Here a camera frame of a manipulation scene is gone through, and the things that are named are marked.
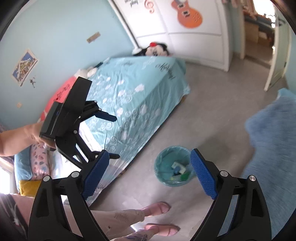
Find teal lined trash bin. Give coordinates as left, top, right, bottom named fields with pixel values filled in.
left=154, top=146, right=196, bottom=187

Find trash items in bin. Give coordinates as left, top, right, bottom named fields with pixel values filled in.
left=170, top=162, right=192, bottom=182

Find person's left hand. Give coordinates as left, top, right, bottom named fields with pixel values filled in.
left=1, top=121, right=56, bottom=157

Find yellow cushion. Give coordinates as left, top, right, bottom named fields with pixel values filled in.
left=20, top=180, right=41, bottom=197

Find bed with turquoise cover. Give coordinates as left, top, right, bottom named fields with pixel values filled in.
left=79, top=56, right=190, bottom=204

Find floral pink pillow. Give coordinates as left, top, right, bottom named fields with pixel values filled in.
left=30, top=143, right=50, bottom=180

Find pink slipper upper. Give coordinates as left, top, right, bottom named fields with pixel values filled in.
left=141, top=202, right=171, bottom=217

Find pink slipper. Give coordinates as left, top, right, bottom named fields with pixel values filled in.
left=144, top=223, right=180, bottom=237
left=141, top=202, right=171, bottom=217

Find pink slipper lower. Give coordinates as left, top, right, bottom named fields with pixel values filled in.
left=144, top=223, right=180, bottom=237

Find Minnie Mouse plush toy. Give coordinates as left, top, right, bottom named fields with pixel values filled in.
left=133, top=42, right=170, bottom=56

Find grey-blue fluffy rug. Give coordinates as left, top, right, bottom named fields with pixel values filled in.
left=242, top=88, right=295, bottom=237

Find white wardrobe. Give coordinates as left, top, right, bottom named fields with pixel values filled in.
left=109, top=1, right=232, bottom=72

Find white door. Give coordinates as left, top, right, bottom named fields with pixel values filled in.
left=264, top=6, right=290, bottom=92

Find map picture on wall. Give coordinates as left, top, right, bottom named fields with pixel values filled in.
left=12, top=49, right=38, bottom=87

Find orange guitar wall sticker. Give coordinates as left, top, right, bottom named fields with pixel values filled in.
left=171, top=0, right=203, bottom=29

